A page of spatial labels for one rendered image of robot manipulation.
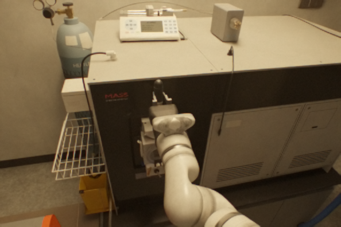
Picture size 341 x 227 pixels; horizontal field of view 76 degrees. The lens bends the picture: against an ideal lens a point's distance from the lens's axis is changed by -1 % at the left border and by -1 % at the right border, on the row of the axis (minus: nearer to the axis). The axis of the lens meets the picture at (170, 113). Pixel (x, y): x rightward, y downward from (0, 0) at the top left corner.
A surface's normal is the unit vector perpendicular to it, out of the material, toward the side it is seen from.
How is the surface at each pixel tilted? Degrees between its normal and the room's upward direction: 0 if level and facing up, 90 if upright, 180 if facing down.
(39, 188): 0
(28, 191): 0
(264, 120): 90
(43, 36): 90
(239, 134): 90
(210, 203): 40
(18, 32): 90
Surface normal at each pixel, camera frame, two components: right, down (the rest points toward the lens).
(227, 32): 0.22, 0.58
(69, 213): 0.03, -0.80
